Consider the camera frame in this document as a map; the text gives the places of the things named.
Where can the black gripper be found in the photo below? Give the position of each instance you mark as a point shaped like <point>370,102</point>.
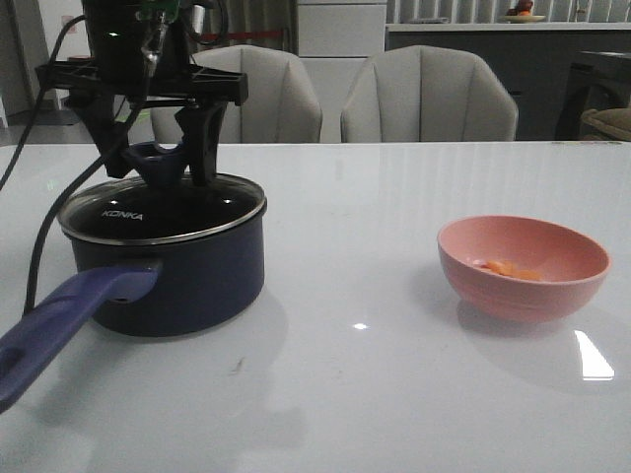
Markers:
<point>141,48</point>

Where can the glass pot lid blue knob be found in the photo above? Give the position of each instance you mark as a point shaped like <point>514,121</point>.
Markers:
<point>162,204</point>

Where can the orange ham slices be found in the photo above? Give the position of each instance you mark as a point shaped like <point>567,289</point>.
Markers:
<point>507,268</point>

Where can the pink plastic bowl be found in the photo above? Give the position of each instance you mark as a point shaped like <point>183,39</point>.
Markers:
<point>572,265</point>

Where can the red barrier tape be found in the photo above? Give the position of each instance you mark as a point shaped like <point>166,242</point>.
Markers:
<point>274,34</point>

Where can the grey upholstered chair left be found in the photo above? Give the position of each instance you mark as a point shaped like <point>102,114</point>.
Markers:
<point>281,107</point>

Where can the grey upholstered chair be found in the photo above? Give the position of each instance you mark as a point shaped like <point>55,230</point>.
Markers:
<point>281,107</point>
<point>426,93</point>

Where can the grey curtain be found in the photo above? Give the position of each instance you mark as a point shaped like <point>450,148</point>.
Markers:
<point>264,15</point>

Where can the white drawer cabinet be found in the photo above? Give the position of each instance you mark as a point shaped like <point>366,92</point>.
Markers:
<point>334,38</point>

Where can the grey upholstered chair right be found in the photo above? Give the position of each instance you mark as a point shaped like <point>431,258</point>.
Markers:
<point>426,93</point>

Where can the fruit plate on counter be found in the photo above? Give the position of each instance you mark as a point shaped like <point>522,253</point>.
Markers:
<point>522,12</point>

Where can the dark grey sideboard counter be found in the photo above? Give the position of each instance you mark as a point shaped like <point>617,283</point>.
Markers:
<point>531,60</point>

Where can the beige cushion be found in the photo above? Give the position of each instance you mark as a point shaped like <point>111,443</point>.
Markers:
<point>607,125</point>

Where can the blue saucepan with handle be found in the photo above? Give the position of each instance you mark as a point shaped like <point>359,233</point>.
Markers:
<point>155,291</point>

